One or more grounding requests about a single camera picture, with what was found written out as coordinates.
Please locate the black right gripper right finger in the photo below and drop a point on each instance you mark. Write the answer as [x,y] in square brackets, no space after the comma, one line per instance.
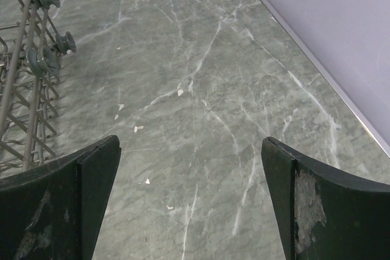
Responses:
[323,212]

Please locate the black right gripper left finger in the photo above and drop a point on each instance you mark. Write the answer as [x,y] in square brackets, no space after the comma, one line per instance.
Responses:
[55,211]

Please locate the metal wire dish rack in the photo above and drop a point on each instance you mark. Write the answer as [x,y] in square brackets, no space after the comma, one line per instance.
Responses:
[31,48]

